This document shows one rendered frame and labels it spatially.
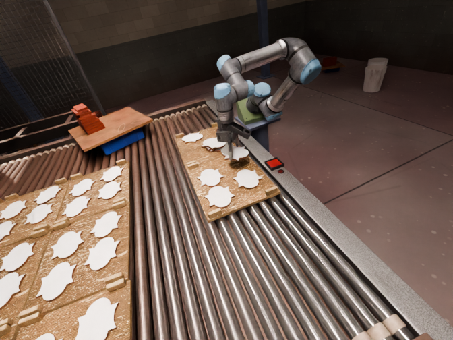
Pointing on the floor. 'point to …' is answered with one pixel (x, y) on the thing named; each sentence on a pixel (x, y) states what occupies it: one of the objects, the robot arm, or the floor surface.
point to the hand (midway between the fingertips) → (234, 152)
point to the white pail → (373, 77)
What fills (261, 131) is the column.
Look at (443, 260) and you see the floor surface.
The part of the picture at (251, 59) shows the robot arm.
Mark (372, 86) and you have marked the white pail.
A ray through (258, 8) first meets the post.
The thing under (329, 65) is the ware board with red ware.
